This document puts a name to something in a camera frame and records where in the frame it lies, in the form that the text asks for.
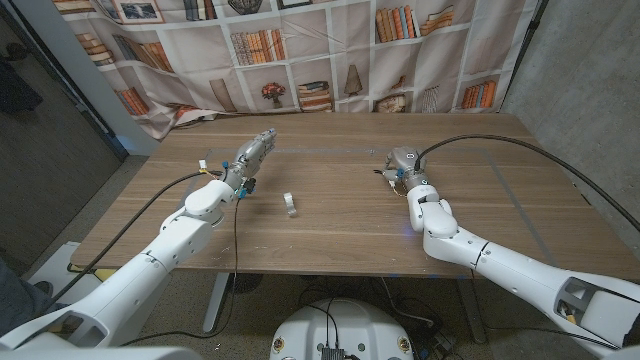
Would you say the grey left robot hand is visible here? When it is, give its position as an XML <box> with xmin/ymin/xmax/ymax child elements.
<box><xmin>224</xmin><ymin>128</ymin><xmax>278</xmax><ymax>189</ymax></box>

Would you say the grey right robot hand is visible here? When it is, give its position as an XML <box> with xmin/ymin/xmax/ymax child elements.
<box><xmin>382</xmin><ymin>146</ymin><xmax>426</xmax><ymax>189</ymax></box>

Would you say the printed bookshelf backdrop cloth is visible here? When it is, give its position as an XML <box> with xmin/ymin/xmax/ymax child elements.
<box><xmin>52</xmin><ymin>0</ymin><xmax>541</xmax><ymax>140</ymax></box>

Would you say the white table leg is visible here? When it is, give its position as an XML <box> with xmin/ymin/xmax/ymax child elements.
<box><xmin>202</xmin><ymin>272</ymin><xmax>231</xmax><ymax>334</ymax></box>

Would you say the black backdrop stand pole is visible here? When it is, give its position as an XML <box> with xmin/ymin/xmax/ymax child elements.
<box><xmin>499</xmin><ymin>0</ymin><xmax>549</xmax><ymax>114</ymax></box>

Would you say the grey table leg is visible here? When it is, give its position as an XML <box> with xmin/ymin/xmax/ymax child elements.
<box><xmin>455</xmin><ymin>278</ymin><xmax>489</xmax><ymax>345</ymax></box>

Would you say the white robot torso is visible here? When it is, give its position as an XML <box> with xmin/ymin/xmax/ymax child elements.
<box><xmin>269</xmin><ymin>298</ymin><xmax>414</xmax><ymax>360</ymax></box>

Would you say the power strip on floor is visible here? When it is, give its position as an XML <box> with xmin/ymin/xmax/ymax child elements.
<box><xmin>418</xmin><ymin>332</ymin><xmax>457</xmax><ymax>360</ymax></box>

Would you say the white board on floor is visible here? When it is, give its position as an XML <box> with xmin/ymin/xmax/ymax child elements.
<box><xmin>29</xmin><ymin>241</ymin><xmax>114</xmax><ymax>301</ymax></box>

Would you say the person leg in jeans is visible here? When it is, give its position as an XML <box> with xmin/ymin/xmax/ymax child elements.
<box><xmin>0</xmin><ymin>257</ymin><xmax>54</xmax><ymax>337</ymax></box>

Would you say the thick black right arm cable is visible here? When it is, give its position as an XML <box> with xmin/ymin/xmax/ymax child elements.
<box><xmin>414</xmin><ymin>133</ymin><xmax>640</xmax><ymax>234</ymax></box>

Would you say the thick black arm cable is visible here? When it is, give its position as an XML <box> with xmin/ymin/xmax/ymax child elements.
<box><xmin>49</xmin><ymin>169</ymin><xmax>224</xmax><ymax>304</ymax></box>
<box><xmin>414</xmin><ymin>133</ymin><xmax>640</xmax><ymax>234</ymax></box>

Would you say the thin brown left arm cable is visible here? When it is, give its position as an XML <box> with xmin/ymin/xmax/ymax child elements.
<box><xmin>119</xmin><ymin>194</ymin><xmax>241</xmax><ymax>347</ymax></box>

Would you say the thin brown arm cable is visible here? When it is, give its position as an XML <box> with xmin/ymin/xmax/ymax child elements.
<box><xmin>467</xmin><ymin>269</ymin><xmax>624</xmax><ymax>351</ymax></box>
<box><xmin>119</xmin><ymin>194</ymin><xmax>241</xmax><ymax>347</ymax></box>

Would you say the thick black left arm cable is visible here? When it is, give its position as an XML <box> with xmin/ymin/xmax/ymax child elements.
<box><xmin>49</xmin><ymin>169</ymin><xmax>224</xmax><ymax>304</ymax></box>

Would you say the white floor cable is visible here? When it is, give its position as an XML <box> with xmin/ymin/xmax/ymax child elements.
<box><xmin>381</xmin><ymin>277</ymin><xmax>436</xmax><ymax>327</ymax></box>

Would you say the thin brown right arm cable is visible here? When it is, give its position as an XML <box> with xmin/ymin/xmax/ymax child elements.
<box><xmin>467</xmin><ymin>269</ymin><xmax>624</xmax><ymax>351</ymax></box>

